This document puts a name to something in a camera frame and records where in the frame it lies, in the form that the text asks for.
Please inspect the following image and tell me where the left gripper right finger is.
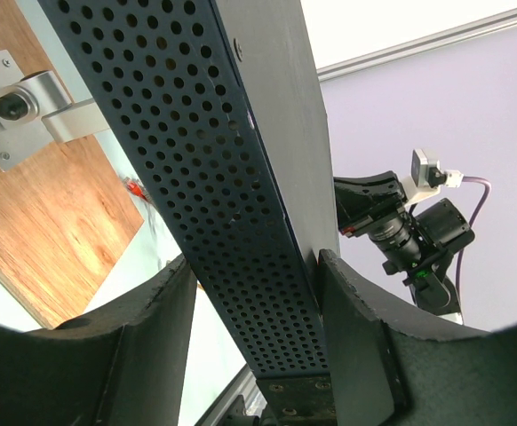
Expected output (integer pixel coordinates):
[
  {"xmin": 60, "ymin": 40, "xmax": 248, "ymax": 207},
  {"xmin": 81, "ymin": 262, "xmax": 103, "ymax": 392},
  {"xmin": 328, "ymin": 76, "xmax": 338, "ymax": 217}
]
[{"xmin": 319, "ymin": 249, "xmax": 517, "ymax": 425}]

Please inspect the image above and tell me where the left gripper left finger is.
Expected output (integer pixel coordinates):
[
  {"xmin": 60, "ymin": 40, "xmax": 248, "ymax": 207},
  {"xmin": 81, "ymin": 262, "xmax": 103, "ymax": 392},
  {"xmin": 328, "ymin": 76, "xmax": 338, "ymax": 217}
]
[{"xmin": 0, "ymin": 256, "xmax": 196, "ymax": 425}]

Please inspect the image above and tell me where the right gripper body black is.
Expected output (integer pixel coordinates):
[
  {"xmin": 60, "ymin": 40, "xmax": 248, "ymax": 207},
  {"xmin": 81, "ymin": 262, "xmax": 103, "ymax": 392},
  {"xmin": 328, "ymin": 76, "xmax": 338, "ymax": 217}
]
[{"xmin": 333, "ymin": 170, "xmax": 408, "ymax": 237}]

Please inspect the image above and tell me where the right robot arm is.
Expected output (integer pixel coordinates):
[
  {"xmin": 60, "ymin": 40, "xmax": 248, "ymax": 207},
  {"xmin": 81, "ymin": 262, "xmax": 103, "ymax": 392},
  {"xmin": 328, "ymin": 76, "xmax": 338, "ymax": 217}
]
[{"xmin": 334, "ymin": 171, "xmax": 475, "ymax": 324}]

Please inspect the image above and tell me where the wooden board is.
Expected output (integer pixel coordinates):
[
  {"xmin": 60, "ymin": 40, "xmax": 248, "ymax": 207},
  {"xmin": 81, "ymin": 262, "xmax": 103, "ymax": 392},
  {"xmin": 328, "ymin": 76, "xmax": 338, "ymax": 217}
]
[{"xmin": 0, "ymin": 0, "xmax": 147, "ymax": 329}]

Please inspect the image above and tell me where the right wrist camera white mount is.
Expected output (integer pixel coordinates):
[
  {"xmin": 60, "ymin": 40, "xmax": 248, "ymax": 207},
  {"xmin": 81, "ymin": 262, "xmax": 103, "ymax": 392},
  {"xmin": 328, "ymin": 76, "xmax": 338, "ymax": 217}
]
[{"xmin": 401, "ymin": 148, "xmax": 464, "ymax": 208}]

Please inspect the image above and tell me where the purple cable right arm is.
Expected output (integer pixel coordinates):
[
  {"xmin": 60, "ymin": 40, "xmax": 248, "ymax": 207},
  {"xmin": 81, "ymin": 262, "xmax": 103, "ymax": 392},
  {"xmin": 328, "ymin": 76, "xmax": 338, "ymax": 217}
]
[{"xmin": 456, "ymin": 176, "xmax": 493, "ymax": 296}]

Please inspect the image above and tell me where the black network switch blue front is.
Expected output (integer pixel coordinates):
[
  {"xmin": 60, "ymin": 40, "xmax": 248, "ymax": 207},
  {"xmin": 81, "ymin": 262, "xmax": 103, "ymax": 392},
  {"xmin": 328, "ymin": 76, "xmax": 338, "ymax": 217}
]
[{"xmin": 36, "ymin": 0, "xmax": 344, "ymax": 426}]

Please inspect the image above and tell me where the red ethernet cable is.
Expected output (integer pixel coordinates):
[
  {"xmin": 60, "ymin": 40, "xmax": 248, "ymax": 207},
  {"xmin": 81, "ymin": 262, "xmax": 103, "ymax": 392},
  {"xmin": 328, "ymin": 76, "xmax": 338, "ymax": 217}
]
[{"xmin": 123, "ymin": 176, "xmax": 153, "ymax": 205}]

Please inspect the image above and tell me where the aluminium rail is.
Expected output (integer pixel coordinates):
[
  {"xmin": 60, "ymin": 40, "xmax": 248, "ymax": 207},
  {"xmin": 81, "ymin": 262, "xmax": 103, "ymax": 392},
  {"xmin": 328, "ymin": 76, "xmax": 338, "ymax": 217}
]
[{"xmin": 317, "ymin": 8, "xmax": 517, "ymax": 83}]

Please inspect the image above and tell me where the grey metal stand bracket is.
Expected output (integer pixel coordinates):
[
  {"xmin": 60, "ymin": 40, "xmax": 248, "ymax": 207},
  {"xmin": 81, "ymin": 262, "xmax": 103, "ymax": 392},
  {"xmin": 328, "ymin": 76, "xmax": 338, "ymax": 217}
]
[{"xmin": 0, "ymin": 50, "xmax": 109, "ymax": 171}]

